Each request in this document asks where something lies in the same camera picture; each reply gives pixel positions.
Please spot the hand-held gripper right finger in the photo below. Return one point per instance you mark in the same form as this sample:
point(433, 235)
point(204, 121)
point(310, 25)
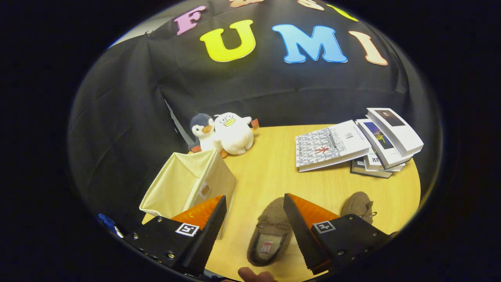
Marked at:
point(301, 231)

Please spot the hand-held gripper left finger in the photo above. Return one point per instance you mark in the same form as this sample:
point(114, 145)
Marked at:
point(211, 239)

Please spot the brown fuzzy loafer shoe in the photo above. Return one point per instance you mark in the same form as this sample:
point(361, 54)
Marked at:
point(270, 219)
point(356, 203)

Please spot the beige fabric storage box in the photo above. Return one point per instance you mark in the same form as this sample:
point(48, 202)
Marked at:
point(184, 184)

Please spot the grey patterned book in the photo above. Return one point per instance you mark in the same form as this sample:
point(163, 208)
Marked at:
point(325, 149)

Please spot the dark grey book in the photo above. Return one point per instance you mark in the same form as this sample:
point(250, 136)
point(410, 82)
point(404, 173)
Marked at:
point(358, 166)

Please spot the white book black lettering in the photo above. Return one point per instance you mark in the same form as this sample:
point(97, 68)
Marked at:
point(373, 159)

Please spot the grey white penguin plush toy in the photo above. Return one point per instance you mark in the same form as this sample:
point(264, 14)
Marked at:
point(205, 135)

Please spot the white duck plush toy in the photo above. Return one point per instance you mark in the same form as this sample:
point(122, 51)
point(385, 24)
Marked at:
point(235, 137)

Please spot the small blue object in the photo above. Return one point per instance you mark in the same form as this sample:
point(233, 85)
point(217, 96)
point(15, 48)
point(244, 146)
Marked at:
point(107, 222)

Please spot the white book blue picture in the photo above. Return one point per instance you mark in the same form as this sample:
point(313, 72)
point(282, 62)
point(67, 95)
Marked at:
point(381, 137)

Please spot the black backdrop cloth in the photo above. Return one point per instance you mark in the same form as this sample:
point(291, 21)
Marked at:
point(274, 90)

